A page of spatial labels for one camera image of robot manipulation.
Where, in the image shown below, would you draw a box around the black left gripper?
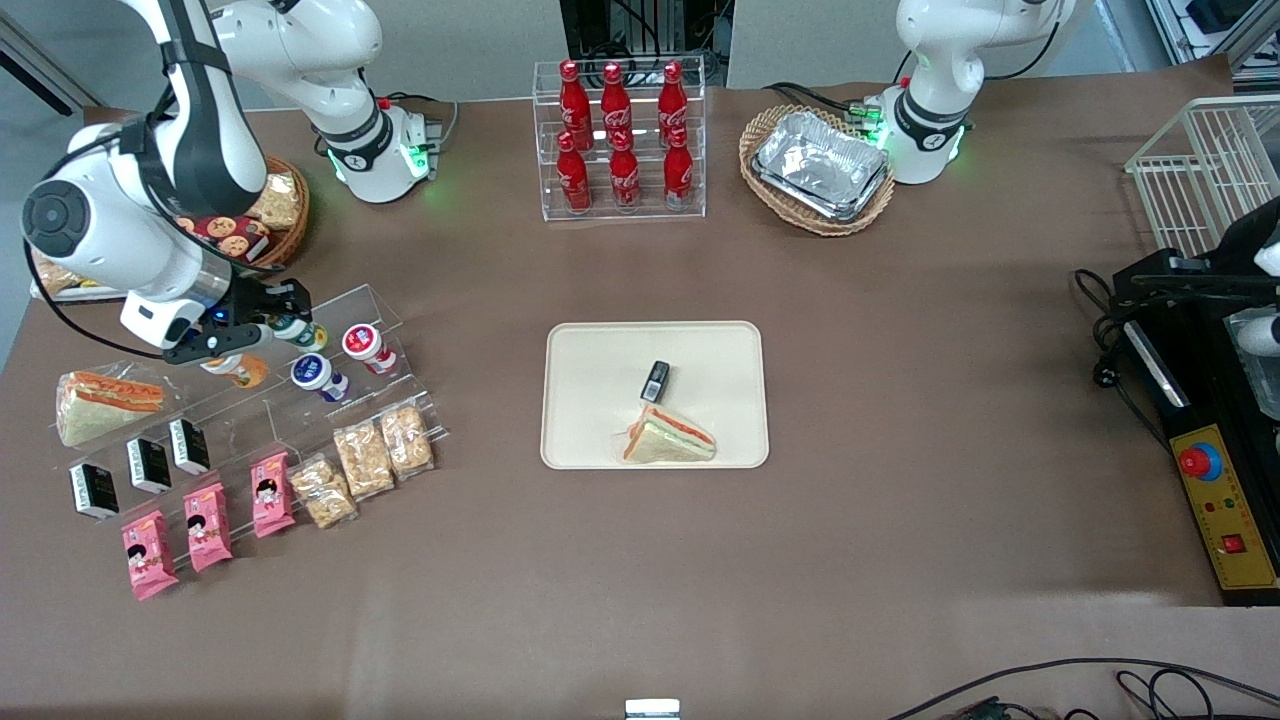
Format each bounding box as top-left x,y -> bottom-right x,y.
1128,195 -> 1280,301

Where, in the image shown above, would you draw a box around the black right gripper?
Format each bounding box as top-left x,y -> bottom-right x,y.
163,280 -> 313,364

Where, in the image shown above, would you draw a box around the green lid gum bottle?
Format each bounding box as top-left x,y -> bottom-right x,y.
272,315 -> 329,351

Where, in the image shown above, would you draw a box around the orange lid gum bottle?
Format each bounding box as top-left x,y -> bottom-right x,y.
200,352 -> 269,389

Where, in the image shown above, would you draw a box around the blue lid gum bottle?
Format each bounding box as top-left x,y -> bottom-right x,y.
290,354 -> 351,403

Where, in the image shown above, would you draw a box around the red lid gum bottle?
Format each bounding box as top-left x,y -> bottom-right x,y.
342,323 -> 399,376

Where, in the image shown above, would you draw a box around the beige plastic tray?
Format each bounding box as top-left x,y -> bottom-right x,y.
540,321 -> 771,471

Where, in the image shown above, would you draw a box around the aluminium foil tray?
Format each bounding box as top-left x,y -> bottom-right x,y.
752,110 -> 891,211
752,160 -> 891,223

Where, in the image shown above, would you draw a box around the dark red cookie box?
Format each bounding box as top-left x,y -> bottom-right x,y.
180,212 -> 271,264

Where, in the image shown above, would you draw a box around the dark round wicker basket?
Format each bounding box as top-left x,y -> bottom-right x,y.
240,155 -> 311,276

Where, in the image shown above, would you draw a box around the clear acrylic stepped stand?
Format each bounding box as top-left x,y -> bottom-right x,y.
55,285 -> 446,561

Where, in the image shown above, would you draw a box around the clear plastic container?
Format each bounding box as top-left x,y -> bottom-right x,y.
1225,308 -> 1280,421

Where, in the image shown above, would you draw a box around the pink snack packet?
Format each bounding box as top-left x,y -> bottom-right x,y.
250,451 -> 297,539
121,510 -> 181,601
183,482 -> 234,573

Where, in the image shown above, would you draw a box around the wrapped triangle sandwich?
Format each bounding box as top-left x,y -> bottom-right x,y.
622,403 -> 718,465
55,370 -> 166,448

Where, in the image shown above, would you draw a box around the white plastic bin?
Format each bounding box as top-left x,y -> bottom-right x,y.
30,250 -> 131,304

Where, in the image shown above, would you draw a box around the red emergency stop button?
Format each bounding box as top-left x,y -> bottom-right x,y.
1178,440 -> 1223,481

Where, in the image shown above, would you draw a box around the black sealing machine yellow panel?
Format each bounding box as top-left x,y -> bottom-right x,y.
1112,250 -> 1280,608

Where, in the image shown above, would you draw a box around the grey metal shelf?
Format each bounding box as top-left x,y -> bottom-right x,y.
1145,0 -> 1280,93

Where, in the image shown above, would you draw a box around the dark metal bar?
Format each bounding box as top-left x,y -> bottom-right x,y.
0,28 -> 103,117

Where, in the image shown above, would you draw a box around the red cola bottle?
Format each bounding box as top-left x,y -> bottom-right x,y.
600,62 -> 633,151
556,132 -> 593,214
558,60 -> 593,151
610,130 -> 641,212
657,62 -> 689,149
663,127 -> 694,210

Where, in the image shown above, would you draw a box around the clear acrylic bottle rack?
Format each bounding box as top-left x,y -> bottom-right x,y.
533,55 -> 707,221

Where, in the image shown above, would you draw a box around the light oval wicker basket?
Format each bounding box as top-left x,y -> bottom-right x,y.
739,105 -> 896,237

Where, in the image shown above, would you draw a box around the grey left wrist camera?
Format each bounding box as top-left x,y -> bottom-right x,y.
1238,313 -> 1280,358

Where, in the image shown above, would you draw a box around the silver machine handle bar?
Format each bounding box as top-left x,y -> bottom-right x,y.
1125,320 -> 1191,408

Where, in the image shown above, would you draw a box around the white wire basket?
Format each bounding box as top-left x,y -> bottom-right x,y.
1125,97 -> 1280,261

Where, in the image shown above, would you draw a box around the black machine power cable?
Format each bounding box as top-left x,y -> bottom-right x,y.
1073,268 -> 1171,451

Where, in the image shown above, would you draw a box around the black right arm base cable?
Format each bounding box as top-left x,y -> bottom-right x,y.
375,92 -> 461,151

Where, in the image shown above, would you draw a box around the black arm base cable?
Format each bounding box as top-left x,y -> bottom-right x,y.
765,82 -> 883,123
375,92 -> 461,151

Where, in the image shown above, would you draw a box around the black floor cables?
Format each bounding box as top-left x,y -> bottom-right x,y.
885,657 -> 1280,720

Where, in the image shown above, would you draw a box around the black left arm base cable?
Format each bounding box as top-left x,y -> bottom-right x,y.
765,82 -> 883,123

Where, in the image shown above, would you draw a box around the black equipment frame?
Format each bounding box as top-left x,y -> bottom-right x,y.
560,0 -> 736,63

